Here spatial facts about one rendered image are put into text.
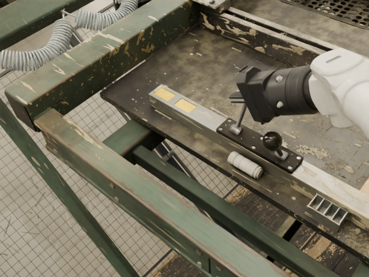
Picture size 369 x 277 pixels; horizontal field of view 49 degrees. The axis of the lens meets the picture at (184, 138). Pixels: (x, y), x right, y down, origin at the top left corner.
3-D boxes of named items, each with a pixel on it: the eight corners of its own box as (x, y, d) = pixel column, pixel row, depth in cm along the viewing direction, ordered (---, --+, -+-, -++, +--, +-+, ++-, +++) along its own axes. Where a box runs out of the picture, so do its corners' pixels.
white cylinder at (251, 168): (227, 164, 92) (256, 182, 88) (227, 156, 90) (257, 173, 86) (234, 156, 93) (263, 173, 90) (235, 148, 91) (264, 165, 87)
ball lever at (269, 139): (285, 168, 86) (273, 151, 75) (270, 160, 88) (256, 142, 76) (295, 153, 86) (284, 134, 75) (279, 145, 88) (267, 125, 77)
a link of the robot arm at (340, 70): (320, 106, 73) (352, 132, 60) (303, 61, 70) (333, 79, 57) (355, 90, 72) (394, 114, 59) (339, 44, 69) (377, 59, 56)
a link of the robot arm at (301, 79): (298, 132, 75) (356, 132, 65) (277, 81, 71) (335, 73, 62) (329, 100, 80) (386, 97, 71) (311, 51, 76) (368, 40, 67)
